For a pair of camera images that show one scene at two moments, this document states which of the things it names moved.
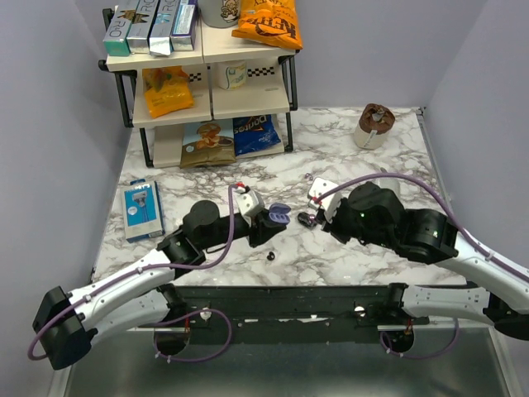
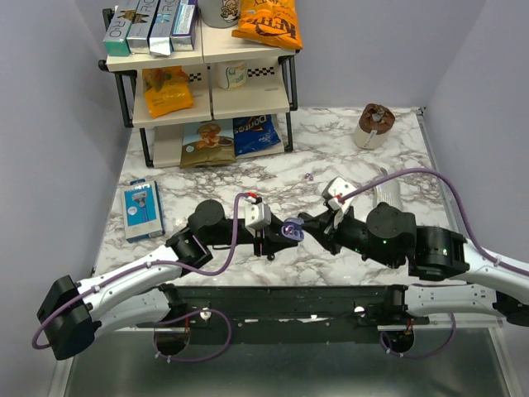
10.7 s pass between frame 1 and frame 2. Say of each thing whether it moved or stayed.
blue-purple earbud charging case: moved
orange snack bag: stayed
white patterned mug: stayed
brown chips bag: stayed
